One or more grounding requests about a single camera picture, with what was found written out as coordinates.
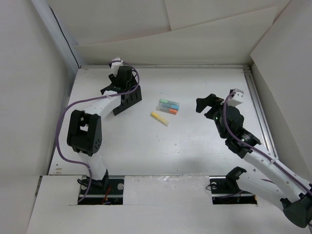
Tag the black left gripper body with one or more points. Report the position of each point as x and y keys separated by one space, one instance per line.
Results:
x=131 y=83

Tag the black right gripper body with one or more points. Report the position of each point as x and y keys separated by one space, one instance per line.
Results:
x=223 y=135

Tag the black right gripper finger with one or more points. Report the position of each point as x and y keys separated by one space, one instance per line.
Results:
x=213 y=113
x=210 y=101

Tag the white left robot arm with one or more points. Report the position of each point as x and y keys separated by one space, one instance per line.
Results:
x=85 y=127

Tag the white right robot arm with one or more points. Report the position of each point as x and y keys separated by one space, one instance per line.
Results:
x=282 y=187

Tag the black two-compartment organizer box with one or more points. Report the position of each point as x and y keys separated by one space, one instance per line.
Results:
x=127 y=100

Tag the orange highlighter marker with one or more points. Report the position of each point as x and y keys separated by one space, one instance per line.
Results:
x=166 y=110

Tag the blue highlighter marker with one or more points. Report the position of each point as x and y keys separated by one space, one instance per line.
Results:
x=169 y=106

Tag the green highlighter marker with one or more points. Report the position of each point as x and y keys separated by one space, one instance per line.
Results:
x=168 y=102

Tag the yellow highlighter marker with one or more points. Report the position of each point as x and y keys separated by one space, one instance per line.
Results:
x=160 y=119

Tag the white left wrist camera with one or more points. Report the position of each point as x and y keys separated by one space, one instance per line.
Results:
x=115 y=64

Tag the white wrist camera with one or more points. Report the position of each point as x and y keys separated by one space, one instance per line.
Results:
x=115 y=64
x=236 y=97

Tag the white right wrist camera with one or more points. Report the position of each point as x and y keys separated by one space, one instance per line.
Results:
x=236 y=97

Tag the aluminium rail right edge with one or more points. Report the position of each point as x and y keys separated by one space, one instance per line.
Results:
x=264 y=128

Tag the aluminium rail edge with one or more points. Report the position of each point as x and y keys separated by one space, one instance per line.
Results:
x=205 y=66
x=264 y=128

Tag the aluminium rail back edge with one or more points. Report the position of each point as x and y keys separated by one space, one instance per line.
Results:
x=205 y=66

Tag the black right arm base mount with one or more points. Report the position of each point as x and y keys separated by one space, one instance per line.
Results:
x=225 y=190

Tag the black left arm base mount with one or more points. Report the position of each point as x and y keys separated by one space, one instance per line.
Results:
x=108 y=191

